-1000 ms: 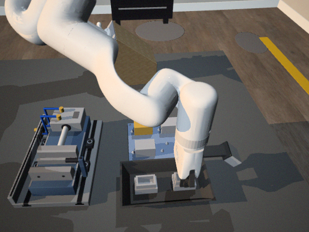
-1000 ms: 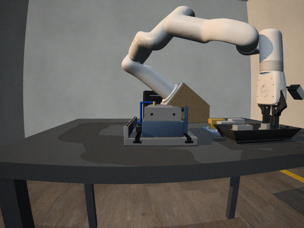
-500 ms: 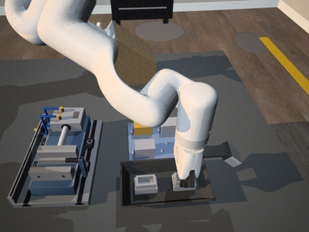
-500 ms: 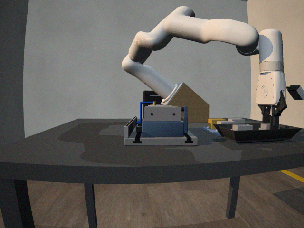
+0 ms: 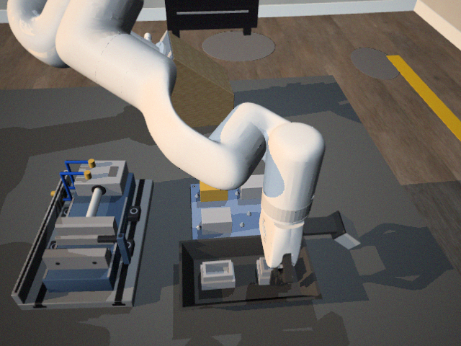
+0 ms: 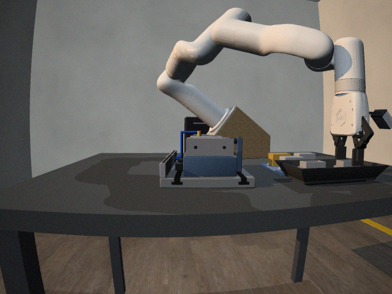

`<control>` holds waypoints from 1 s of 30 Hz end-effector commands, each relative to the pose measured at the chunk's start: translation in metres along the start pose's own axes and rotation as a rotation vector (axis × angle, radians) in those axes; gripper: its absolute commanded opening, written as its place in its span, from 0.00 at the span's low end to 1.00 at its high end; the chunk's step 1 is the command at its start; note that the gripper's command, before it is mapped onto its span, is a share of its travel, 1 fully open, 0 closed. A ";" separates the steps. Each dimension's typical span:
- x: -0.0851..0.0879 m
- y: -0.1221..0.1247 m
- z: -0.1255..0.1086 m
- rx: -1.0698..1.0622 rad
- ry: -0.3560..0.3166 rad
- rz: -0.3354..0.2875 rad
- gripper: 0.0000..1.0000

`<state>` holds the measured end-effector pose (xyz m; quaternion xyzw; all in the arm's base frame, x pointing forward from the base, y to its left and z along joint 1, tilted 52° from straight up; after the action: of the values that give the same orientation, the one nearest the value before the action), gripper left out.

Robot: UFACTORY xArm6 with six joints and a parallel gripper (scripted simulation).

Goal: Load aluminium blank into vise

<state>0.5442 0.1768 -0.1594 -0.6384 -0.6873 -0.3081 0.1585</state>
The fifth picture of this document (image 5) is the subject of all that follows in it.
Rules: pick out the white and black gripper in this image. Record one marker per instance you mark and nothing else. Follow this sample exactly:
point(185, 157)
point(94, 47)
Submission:
point(281, 245)

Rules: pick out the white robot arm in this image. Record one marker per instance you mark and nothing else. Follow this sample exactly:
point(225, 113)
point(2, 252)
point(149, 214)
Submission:
point(93, 37)

